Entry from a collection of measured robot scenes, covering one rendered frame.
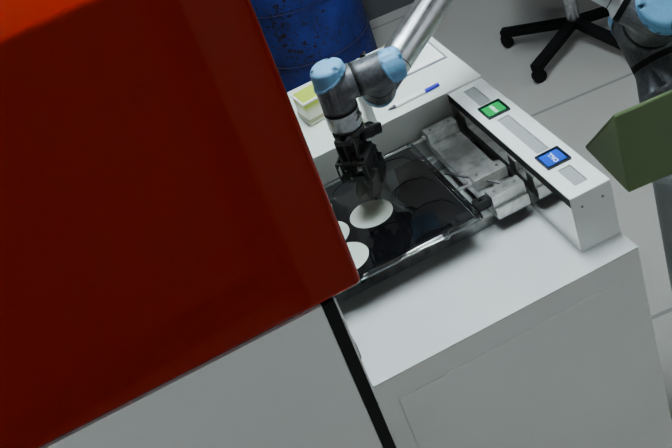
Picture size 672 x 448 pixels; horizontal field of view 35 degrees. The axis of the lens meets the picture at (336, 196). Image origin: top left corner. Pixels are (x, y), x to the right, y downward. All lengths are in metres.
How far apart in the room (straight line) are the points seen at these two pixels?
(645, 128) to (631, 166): 0.09
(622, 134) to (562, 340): 0.44
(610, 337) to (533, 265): 0.23
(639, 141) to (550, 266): 0.32
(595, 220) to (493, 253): 0.23
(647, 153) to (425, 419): 0.72
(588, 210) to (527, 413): 0.46
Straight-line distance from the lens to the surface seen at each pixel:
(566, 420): 2.41
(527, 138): 2.35
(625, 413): 2.50
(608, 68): 4.35
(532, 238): 2.30
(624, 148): 2.30
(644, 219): 3.58
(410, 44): 2.36
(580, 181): 2.20
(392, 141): 2.56
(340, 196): 2.46
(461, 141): 2.54
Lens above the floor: 2.28
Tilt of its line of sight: 34 degrees down
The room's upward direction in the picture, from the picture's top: 21 degrees counter-clockwise
